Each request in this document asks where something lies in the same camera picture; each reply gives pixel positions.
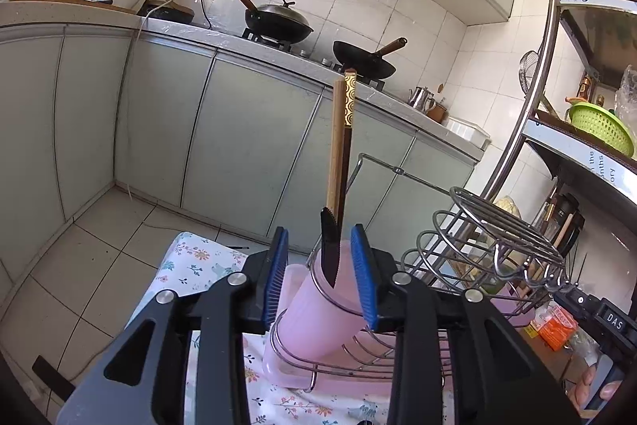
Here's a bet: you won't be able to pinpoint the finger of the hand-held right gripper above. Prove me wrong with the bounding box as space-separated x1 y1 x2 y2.
553 286 605 323

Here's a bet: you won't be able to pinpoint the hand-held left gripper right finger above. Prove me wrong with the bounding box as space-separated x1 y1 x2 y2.
350 223 583 425

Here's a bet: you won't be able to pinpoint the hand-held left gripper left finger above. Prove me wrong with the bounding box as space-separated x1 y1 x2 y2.
56 226 290 425

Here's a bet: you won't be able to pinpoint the pink plastic utensil cup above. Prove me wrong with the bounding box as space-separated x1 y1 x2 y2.
275 233 384 362
490 288 531 327

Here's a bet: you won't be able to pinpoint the black serrated plastic knife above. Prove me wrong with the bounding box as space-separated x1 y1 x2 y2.
319 207 341 290

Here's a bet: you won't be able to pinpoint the metal wire utensil rack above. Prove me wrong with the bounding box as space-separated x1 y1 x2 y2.
269 153 571 394

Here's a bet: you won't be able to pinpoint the brown wooden chopstick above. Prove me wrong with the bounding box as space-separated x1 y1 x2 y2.
325 78 346 213

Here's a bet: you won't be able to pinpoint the dark gold-patterned chopstick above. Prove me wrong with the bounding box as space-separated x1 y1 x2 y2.
336 68 358 229

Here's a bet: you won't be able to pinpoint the person's right hand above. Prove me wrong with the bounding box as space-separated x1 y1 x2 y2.
567 364 624 412

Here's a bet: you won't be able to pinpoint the orange food packet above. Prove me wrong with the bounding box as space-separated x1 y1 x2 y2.
529 303 581 352

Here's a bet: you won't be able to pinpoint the white floral cloth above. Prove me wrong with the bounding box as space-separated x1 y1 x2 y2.
124 231 456 425

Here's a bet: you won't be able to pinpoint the black blender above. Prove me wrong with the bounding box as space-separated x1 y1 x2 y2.
544 191 586 257

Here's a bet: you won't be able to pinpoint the pink plastic drip tray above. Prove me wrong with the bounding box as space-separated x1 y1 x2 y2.
262 290 531 407

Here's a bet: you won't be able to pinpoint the beige food bag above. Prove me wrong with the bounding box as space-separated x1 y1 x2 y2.
492 196 524 227

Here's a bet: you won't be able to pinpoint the white plastic container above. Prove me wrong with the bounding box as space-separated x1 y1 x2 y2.
443 116 491 150

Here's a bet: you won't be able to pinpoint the green plastic basket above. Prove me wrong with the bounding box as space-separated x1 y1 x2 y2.
567 101 637 158

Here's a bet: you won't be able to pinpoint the steel kettle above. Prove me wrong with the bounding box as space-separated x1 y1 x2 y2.
408 86 435 112

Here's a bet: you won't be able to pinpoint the grey kitchen base cabinets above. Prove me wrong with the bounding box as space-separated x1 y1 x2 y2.
0 1 492 257

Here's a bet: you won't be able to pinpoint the clear plastic bag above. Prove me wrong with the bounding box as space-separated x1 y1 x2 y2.
614 64 637 118

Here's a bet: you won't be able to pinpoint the metal storage shelf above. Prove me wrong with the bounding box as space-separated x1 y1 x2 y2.
477 0 637 289

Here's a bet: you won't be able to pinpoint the gas stove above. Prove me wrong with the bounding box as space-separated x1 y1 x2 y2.
241 29 387 90

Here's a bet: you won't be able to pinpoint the dark wok lid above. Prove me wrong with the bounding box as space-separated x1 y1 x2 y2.
244 0 315 31

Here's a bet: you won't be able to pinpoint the dark electric cooker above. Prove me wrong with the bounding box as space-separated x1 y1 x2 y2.
137 0 196 25

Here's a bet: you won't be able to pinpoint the wooden cutting board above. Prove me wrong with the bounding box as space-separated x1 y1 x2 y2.
7 0 139 16

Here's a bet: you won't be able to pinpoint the black wok with wooden handle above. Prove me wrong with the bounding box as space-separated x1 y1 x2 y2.
332 37 408 80

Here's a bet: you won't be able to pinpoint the wire mesh skimmer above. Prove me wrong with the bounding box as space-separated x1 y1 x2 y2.
519 50 541 96

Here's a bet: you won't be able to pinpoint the white power cable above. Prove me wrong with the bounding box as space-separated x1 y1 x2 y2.
125 4 173 203

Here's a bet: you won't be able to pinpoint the black wok with long handle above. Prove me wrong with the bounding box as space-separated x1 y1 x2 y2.
228 0 315 46

